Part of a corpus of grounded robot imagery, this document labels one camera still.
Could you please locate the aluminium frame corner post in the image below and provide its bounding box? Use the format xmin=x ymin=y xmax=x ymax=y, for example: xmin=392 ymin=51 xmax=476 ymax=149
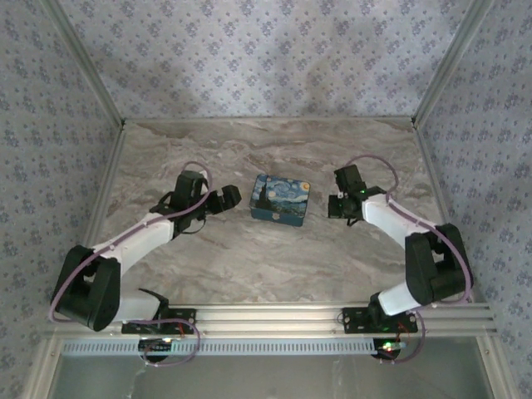
xmin=41 ymin=0 xmax=126 ymax=126
xmin=412 ymin=0 xmax=498 ymax=126

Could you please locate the aluminium frame leg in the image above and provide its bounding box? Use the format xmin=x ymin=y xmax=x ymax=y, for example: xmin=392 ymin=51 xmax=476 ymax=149
xmin=22 ymin=336 xmax=63 ymax=399
xmin=476 ymin=335 xmax=510 ymax=399

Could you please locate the aluminium table side rail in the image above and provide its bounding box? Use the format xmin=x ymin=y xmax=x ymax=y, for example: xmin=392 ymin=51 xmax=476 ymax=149
xmin=64 ymin=122 xmax=128 ymax=307
xmin=412 ymin=121 xmax=490 ymax=307

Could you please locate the wide aluminium mounting rail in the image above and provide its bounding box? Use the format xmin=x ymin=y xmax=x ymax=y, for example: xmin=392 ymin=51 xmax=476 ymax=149
xmin=43 ymin=302 xmax=499 ymax=338

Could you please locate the aluminium table rear rail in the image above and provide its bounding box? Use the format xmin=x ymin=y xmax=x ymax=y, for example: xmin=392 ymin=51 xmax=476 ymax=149
xmin=122 ymin=116 xmax=416 ymax=125

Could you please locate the black controller board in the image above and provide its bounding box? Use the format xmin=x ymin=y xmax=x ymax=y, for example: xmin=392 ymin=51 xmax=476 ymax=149
xmin=372 ymin=338 xmax=411 ymax=361
xmin=138 ymin=337 xmax=175 ymax=362

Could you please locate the grey slotted cable duct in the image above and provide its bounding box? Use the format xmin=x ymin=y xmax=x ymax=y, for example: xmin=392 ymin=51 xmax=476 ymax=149
xmin=61 ymin=337 xmax=402 ymax=357

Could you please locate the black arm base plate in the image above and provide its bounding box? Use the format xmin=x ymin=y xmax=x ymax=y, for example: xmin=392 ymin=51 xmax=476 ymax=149
xmin=342 ymin=306 xmax=419 ymax=334
xmin=121 ymin=308 xmax=198 ymax=335

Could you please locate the starry night print tin box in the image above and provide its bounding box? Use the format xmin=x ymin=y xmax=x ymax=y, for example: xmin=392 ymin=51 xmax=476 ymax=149
xmin=249 ymin=173 xmax=312 ymax=229

